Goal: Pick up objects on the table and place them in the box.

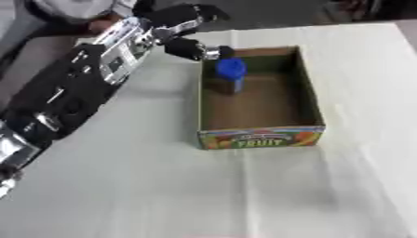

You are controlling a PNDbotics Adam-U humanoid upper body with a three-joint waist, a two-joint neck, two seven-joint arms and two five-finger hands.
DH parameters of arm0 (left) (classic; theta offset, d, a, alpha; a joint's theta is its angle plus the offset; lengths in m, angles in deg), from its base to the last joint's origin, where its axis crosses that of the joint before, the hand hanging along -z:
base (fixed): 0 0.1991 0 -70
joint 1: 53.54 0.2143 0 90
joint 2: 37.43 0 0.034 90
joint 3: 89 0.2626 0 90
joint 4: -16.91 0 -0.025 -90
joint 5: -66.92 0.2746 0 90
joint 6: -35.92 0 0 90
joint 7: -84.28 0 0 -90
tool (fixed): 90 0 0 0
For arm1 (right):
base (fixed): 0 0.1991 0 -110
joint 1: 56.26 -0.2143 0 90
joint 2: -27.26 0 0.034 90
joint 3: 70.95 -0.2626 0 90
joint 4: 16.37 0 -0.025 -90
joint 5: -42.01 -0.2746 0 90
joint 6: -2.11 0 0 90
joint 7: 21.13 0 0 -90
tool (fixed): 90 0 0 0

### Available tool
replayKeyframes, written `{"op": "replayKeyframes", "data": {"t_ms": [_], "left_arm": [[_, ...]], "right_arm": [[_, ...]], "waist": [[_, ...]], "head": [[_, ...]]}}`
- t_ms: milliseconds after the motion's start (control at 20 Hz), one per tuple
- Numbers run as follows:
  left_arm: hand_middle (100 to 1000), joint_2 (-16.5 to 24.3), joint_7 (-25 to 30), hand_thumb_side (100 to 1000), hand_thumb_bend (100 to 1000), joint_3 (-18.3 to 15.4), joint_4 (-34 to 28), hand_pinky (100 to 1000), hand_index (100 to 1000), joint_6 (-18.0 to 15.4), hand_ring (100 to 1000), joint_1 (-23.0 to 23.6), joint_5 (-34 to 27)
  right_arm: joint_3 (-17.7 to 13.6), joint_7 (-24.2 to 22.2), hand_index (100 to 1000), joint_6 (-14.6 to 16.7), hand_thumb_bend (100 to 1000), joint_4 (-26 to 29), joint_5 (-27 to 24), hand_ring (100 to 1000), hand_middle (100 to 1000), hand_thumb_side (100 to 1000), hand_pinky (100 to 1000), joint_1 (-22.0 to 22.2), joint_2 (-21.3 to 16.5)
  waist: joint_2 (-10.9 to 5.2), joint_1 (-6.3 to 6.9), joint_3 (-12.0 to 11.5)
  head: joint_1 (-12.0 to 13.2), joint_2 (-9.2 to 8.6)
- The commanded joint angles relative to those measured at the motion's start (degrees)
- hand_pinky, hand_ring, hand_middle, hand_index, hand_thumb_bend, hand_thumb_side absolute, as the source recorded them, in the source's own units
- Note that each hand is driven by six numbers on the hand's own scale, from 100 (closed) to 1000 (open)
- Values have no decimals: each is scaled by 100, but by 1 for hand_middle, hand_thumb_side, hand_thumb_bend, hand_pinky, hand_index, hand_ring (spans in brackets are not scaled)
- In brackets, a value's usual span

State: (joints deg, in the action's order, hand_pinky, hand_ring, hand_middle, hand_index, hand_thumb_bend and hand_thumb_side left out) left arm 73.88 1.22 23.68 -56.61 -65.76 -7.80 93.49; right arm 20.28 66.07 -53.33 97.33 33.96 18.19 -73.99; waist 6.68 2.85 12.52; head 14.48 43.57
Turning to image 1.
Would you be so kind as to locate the tan cardboard box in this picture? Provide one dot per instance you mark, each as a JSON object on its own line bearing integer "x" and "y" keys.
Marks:
{"x": 260, "y": 108}

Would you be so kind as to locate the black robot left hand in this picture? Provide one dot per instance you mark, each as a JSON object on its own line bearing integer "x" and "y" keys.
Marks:
{"x": 182, "y": 21}

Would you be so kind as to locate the person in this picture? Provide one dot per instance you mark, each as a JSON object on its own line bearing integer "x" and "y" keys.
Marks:
{"x": 65, "y": 15}

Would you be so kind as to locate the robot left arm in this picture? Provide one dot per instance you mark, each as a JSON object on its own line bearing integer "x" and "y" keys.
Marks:
{"x": 65, "y": 93}

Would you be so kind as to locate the brown jar with blue lid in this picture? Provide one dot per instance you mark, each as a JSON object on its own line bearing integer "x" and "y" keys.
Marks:
{"x": 230, "y": 76}

